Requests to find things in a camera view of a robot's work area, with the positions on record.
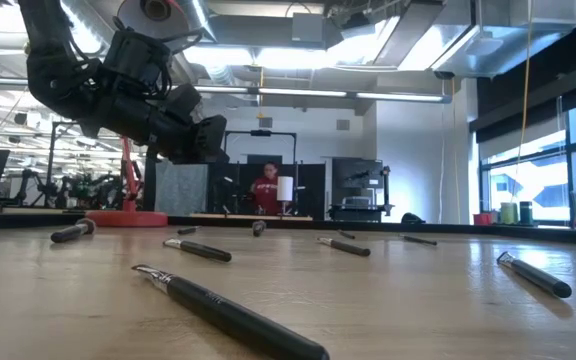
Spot black brush silver ferrule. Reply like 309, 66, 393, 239
316, 236, 372, 258
495, 250, 574, 300
162, 237, 233, 264

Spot black metal rig frame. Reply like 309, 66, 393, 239
223, 129, 299, 217

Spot grey fabric panel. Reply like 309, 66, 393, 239
154, 158, 210, 217

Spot black robot workstation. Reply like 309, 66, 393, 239
327, 157, 396, 224

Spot red desk lamp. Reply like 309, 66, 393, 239
86, 0, 192, 229

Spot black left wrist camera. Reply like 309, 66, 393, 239
166, 82, 204, 124

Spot person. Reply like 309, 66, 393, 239
249, 161, 283, 216

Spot green cup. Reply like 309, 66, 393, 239
498, 201, 520, 226

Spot black partition panels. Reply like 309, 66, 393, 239
206, 162, 327, 220

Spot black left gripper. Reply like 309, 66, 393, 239
95, 92, 230, 165

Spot ceiling light strip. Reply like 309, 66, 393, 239
192, 85, 453, 105

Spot yellow hanging cable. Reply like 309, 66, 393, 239
509, 0, 535, 204

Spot black brush with white print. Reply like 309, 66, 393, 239
131, 263, 331, 360

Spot white cylinder on stand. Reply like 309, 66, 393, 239
275, 175, 295, 217

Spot silver ventilation duct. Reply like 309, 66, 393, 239
430, 0, 576, 80

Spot dark green tumbler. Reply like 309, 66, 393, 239
518, 200, 535, 226

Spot short fluffy powder brush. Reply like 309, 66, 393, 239
49, 217, 97, 245

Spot black table frame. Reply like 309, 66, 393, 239
0, 209, 576, 248

